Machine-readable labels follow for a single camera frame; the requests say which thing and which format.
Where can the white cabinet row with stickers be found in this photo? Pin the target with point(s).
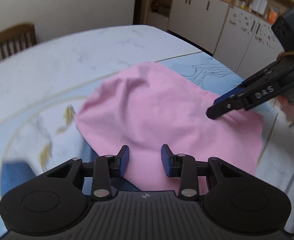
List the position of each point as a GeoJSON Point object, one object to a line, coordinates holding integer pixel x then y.
{"type": "Point", "coordinates": [237, 38]}

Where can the orange box on counter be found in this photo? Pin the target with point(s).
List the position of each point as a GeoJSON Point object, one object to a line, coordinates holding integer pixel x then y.
{"type": "Point", "coordinates": [272, 15]}

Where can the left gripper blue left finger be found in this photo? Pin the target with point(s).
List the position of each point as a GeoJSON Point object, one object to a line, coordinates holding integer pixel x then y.
{"type": "Point", "coordinates": [121, 162]}

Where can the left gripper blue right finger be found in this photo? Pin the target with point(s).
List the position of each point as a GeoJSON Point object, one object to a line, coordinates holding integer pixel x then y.
{"type": "Point", "coordinates": [169, 161]}

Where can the wooden chair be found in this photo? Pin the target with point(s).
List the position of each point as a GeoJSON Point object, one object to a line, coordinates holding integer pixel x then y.
{"type": "Point", "coordinates": [17, 38]}

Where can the pink Mickey t-shirt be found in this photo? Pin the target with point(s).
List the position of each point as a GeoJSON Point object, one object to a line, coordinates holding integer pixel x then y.
{"type": "Point", "coordinates": [149, 105]}

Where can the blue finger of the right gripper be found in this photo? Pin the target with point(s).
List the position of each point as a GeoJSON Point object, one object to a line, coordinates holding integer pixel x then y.
{"type": "Point", "coordinates": [229, 94]}

